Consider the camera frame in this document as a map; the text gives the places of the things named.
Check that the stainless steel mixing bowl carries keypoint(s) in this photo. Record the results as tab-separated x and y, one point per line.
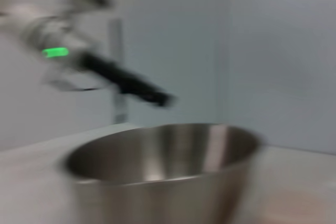
162	197

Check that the vertical metal post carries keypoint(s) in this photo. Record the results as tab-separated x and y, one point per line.
118	64

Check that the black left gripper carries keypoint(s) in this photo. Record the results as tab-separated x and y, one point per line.
115	74

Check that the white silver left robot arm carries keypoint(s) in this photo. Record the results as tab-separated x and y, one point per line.
52	30

